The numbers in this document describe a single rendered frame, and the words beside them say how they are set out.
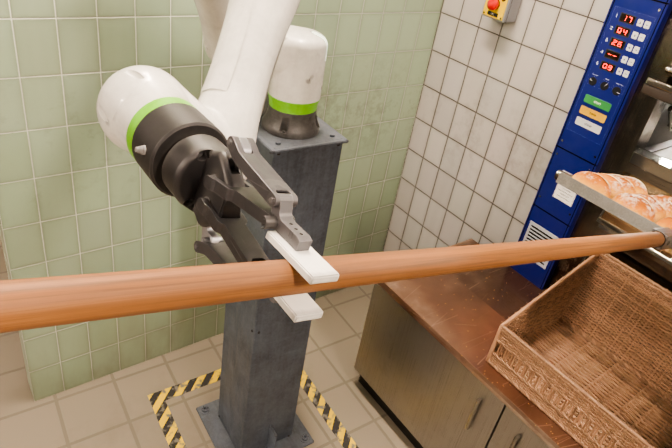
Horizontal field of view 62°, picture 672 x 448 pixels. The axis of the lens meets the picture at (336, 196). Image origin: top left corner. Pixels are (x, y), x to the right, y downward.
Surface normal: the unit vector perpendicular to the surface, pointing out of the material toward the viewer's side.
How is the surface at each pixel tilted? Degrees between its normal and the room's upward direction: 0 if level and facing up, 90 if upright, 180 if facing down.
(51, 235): 90
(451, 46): 90
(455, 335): 0
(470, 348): 0
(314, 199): 90
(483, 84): 90
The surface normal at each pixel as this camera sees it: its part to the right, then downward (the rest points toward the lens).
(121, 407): 0.15, -0.85
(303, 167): 0.55, 0.50
